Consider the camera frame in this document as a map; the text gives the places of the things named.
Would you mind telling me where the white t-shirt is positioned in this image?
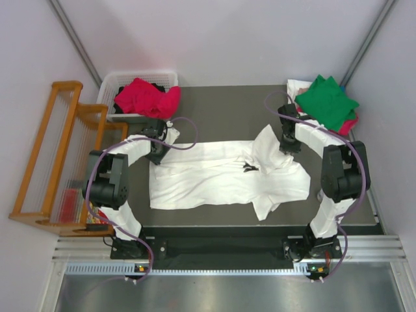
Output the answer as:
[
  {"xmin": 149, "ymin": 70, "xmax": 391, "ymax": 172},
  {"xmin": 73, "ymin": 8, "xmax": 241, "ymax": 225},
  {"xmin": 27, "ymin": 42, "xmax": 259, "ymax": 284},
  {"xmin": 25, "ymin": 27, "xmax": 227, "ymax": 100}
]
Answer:
[
  {"xmin": 287, "ymin": 79, "xmax": 312, "ymax": 103},
  {"xmin": 149, "ymin": 125, "xmax": 311, "ymax": 221}
]

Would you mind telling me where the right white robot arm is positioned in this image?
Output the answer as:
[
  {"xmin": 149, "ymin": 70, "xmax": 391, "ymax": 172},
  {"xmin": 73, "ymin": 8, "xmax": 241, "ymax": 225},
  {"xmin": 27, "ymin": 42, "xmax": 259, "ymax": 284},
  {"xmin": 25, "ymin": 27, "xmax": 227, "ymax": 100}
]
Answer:
[{"xmin": 242, "ymin": 103, "xmax": 371, "ymax": 262}]

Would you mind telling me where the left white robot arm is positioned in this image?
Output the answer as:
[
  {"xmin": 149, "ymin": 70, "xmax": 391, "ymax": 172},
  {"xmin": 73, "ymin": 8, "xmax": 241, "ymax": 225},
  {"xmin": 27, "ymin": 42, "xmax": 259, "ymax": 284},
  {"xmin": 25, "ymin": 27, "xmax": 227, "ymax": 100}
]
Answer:
[{"xmin": 82, "ymin": 119, "xmax": 179, "ymax": 258}]

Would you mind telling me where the pink t-shirt in basket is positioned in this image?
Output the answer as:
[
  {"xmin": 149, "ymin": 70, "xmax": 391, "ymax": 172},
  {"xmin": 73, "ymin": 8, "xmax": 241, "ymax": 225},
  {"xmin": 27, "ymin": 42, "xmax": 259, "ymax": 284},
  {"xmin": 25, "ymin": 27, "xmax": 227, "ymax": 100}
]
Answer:
[{"xmin": 114, "ymin": 78, "xmax": 181, "ymax": 119}]

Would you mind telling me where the folded green t-shirt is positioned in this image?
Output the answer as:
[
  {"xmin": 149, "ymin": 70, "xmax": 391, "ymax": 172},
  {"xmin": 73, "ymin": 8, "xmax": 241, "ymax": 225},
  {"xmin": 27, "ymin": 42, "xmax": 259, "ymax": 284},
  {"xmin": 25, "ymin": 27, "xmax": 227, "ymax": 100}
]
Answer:
[{"xmin": 295, "ymin": 75, "xmax": 359, "ymax": 131}]

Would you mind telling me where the folded white t-shirt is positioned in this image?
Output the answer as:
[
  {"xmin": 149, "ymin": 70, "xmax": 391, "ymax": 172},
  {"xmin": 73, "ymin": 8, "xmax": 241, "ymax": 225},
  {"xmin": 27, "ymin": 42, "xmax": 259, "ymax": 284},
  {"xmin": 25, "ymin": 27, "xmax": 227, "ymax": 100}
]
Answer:
[{"xmin": 287, "ymin": 79, "xmax": 312, "ymax": 103}]

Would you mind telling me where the folded pink t-shirt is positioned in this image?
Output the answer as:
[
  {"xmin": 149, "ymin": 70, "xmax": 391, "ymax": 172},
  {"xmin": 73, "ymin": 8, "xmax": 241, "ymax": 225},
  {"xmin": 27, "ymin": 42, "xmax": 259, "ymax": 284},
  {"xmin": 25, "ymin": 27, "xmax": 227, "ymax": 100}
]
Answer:
[{"xmin": 332, "ymin": 113, "xmax": 359, "ymax": 136}]

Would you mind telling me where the white plastic laundry basket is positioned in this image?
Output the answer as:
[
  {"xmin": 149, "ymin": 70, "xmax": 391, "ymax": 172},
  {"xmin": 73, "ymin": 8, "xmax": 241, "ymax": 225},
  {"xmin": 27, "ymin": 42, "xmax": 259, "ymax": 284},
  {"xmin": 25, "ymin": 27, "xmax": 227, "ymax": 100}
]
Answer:
[{"xmin": 97, "ymin": 71, "xmax": 181, "ymax": 123}]

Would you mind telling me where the colourful book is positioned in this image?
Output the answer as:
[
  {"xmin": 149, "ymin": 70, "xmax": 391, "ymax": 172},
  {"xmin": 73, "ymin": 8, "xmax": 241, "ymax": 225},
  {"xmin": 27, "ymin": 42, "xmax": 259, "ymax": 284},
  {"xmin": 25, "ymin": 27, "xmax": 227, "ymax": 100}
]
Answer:
[{"xmin": 86, "ymin": 206, "xmax": 108, "ymax": 224}]

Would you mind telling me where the wooden rack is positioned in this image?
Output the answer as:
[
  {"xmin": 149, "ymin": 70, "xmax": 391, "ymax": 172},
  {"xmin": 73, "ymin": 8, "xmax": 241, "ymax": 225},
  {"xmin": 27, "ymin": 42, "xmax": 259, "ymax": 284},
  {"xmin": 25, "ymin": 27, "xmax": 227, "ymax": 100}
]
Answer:
[{"xmin": 9, "ymin": 81, "xmax": 128, "ymax": 237}]

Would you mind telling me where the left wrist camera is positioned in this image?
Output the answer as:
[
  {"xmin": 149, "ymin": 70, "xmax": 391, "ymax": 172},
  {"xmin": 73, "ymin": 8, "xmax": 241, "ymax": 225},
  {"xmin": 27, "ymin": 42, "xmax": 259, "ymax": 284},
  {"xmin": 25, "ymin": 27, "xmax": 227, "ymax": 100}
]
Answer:
[{"xmin": 164, "ymin": 121, "xmax": 180, "ymax": 145}]

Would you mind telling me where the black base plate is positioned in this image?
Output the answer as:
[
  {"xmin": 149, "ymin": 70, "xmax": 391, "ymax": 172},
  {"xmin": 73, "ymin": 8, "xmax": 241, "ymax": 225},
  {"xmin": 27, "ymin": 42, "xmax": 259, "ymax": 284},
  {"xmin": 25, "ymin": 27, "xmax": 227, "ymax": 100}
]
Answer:
[{"xmin": 109, "ymin": 226, "xmax": 344, "ymax": 270}]

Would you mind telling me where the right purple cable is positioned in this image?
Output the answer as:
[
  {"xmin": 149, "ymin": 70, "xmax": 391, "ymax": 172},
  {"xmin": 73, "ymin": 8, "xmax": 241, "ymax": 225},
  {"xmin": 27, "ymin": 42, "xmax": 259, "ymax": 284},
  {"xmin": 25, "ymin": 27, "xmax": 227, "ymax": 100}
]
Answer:
[{"xmin": 263, "ymin": 90, "xmax": 370, "ymax": 283}]

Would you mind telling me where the purple cable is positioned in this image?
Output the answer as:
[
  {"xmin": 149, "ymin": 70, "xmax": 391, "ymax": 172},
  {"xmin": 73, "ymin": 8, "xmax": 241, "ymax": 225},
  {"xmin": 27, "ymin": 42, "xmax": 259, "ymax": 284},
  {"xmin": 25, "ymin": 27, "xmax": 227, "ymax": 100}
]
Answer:
[
  {"xmin": 263, "ymin": 90, "xmax": 370, "ymax": 283},
  {"xmin": 83, "ymin": 116, "xmax": 199, "ymax": 283}
]

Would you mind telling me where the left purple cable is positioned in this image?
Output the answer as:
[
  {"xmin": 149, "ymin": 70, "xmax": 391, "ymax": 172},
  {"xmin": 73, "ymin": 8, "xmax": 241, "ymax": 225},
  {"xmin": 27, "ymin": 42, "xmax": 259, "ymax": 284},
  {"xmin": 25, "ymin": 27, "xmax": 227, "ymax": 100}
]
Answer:
[{"xmin": 83, "ymin": 116, "xmax": 199, "ymax": 283}]

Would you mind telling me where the white slotted cable duct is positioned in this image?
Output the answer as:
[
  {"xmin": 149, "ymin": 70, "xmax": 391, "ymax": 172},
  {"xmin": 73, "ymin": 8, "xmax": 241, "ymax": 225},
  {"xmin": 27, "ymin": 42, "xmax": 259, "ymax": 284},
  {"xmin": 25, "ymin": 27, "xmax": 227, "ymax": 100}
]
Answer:
[{"xmin": 65, "ymin": 263, "xmax": 324, "ymax": 276}]

